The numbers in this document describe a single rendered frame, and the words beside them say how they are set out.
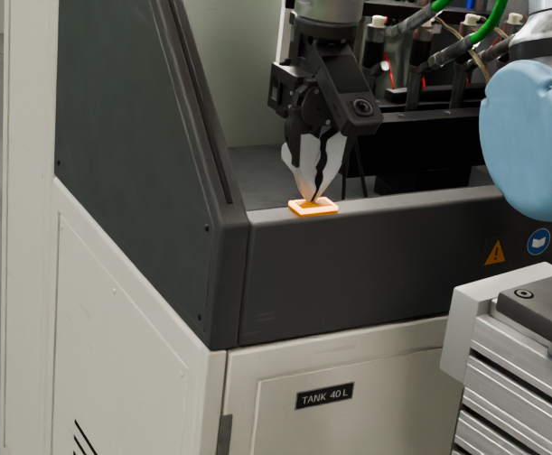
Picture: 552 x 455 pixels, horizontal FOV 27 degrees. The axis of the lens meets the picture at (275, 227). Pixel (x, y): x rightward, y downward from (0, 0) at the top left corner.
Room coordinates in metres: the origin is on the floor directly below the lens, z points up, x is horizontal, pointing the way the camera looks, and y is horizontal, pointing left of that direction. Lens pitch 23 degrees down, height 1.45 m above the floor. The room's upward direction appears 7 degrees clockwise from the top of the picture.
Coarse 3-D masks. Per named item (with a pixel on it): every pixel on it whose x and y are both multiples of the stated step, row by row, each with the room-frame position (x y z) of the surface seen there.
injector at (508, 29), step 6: (504, 24) 1.66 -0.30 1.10; (510, 24) 1.65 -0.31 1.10; (516, 24) 1.65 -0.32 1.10; (504, 30) 1.66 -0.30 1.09; (510, 30) 1.65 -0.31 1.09; (516, 30) 1.65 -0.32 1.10; (504, 54) 1.66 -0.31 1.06; (498, 60) 1.67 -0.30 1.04; (504, 60) 1.65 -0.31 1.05; (498, 66) 1.66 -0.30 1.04; (504, 66) 1.66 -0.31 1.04
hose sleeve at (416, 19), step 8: (424, 8) 1.44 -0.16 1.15; (432, 8) 1.43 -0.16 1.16; (416, 16) 1.45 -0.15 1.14; (424, 16) 1.44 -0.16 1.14; (432, 16) 1.44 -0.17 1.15; (400, 24) 1.48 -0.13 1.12; (408, 24) 1.47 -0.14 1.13; (416, 24) 1.46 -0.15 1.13; (400, 32) 1.48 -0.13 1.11; (408, 32) 1.48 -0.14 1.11
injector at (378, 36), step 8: (368, 24) 1.54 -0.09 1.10; (368, 32) 1.54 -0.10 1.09; (376, 32) 1.53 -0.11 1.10; (368, 40) 1.54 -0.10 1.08; (376, 40) 1.53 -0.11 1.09; (384, 40) 1.54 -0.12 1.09; (368, 48) 1.53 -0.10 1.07; (376, 48) 1.53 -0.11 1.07; (368, 56) 1.53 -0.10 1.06; (376, 56) 1.53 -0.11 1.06; (368, 64) 1.53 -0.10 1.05; (376, 64) 1.53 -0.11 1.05; (384, 64) 1.52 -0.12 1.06; (368, 72) 1.53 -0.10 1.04; (376, 72) 1.52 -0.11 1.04; (368, 80) 1.54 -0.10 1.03
